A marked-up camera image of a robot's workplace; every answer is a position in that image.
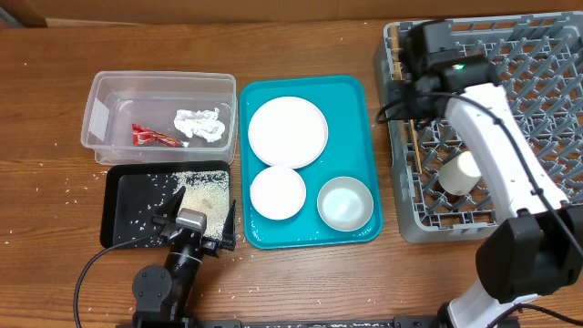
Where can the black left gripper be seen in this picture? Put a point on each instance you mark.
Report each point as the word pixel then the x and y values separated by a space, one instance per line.
pixel 212 246

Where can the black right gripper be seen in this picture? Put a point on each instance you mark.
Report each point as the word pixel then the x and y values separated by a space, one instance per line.
pixel 403 111

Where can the pile of rice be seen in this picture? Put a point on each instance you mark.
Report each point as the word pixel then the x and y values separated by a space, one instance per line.
pixel 206 191

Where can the white tissue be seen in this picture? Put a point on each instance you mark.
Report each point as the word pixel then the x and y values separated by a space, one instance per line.
pixel 202 123

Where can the red snack wrapper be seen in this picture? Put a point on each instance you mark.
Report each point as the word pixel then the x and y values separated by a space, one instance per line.
pixel 144 136

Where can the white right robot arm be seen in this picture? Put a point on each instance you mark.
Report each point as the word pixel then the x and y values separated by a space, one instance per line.
pixel 537 246

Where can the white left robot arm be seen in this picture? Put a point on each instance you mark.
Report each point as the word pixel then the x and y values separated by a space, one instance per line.
pixel 162 291

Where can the grey dishwasher rack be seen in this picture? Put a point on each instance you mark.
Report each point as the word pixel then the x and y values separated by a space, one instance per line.
pixel 539 60

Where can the teal serving tray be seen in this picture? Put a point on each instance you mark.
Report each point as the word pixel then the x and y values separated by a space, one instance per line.
pixel 349 152

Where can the black tray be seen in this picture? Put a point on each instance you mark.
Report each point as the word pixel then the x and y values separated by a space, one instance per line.
pixel 135 191

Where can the white paper cup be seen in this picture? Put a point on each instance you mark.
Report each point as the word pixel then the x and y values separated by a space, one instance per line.
pixel 459 175

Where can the large white plate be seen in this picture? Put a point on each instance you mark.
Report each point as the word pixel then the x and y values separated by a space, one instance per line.
pixel 288 131

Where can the grey bowl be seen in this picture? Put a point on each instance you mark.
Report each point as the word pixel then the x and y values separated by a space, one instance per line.
pixel 345 204

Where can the clear plastic bin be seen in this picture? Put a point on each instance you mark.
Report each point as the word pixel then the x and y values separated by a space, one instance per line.
pixel 118 100

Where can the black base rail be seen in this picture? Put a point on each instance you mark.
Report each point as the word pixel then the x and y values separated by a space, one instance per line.
pixel 399 321

